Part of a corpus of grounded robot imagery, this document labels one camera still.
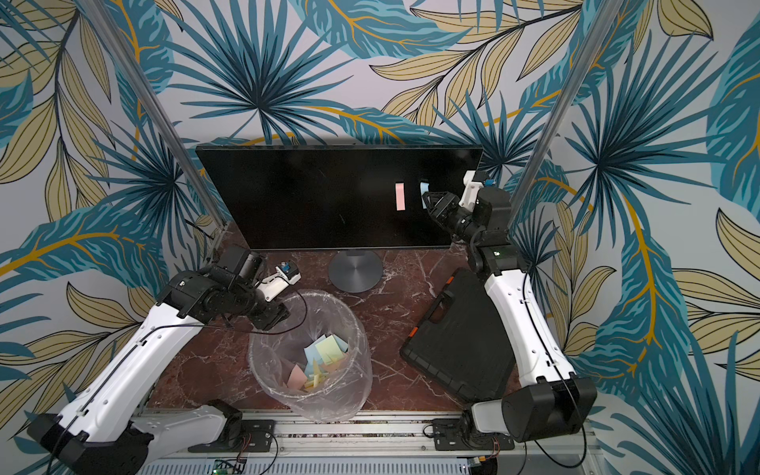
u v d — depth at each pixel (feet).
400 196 2.30
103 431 1.21
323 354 2.51
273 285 2.05
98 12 2.19
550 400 1.26
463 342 2.69
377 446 2.41
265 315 2.01
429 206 2.17
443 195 2.09
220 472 2.32
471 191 2.06
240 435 2.23
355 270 3.46
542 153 3.17
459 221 1.96
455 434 2.40
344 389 1.89
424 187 2.31
